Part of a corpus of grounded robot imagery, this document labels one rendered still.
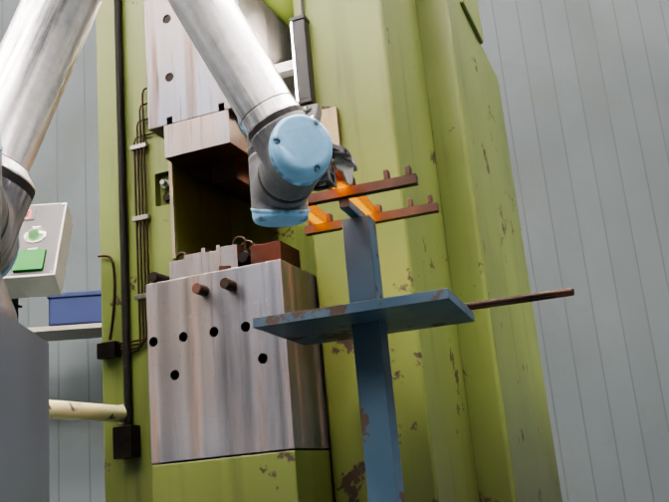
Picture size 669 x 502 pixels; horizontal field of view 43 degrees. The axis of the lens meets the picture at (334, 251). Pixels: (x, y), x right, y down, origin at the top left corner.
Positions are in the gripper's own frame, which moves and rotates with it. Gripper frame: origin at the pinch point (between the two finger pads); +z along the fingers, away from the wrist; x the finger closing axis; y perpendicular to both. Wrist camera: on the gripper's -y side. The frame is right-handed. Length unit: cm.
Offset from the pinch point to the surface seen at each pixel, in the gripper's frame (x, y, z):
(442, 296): 18.5, 27.6, 4.0
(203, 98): -45, -43, 41
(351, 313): 0.5, 28.3, 4.5
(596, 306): 54, -48, 492
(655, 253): 102, -85, 511
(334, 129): -12, -31, 51
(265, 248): -30, 2, 40
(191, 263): -51, 2, 42
